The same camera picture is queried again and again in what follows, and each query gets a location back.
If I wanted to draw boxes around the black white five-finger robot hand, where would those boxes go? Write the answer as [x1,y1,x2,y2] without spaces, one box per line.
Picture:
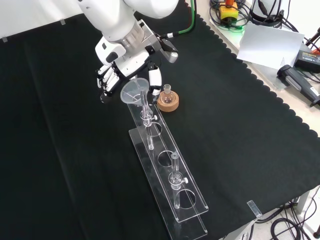
[94,37,163,105]

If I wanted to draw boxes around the clear plastic funnel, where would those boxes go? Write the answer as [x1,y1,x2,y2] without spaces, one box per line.
[120,77,150,107]

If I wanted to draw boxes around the clear acrylic funnel stand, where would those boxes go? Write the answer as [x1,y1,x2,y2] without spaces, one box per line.
[126,86,210,240]

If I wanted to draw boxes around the small round-bottom glass flask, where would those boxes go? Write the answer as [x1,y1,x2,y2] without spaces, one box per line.
[159,84,175,105]

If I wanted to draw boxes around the black bench cloth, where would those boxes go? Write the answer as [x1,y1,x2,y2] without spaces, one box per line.
[0,2,320,240]

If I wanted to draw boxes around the yellow stop button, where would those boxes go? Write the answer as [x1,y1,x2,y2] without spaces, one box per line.
[219,0,238,22]

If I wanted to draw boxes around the pale board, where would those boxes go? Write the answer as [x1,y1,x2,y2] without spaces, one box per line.
[236,21,306,70]

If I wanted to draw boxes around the white black cylindrical base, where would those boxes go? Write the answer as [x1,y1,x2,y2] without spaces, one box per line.
[249,0,293,25]

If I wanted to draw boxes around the black grey handheld device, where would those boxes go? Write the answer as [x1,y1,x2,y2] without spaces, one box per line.
[276,64,320,108]

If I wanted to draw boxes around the black power adapter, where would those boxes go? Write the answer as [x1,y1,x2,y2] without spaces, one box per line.
[293,48,320,74]

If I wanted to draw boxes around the clear cloth clip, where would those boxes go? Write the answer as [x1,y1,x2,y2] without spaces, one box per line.
[246,199,263,218]

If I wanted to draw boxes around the brown cork ring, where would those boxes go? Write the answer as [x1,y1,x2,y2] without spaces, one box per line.
[156,91,180,113]

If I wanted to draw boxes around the green cable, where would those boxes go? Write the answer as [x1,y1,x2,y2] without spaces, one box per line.
[159,0,197,40]

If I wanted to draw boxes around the coiled black cable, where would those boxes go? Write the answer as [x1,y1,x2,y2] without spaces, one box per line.
[209,0,248,29]

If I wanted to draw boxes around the black floor cables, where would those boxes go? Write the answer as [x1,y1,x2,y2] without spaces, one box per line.
[254,192,320,240]

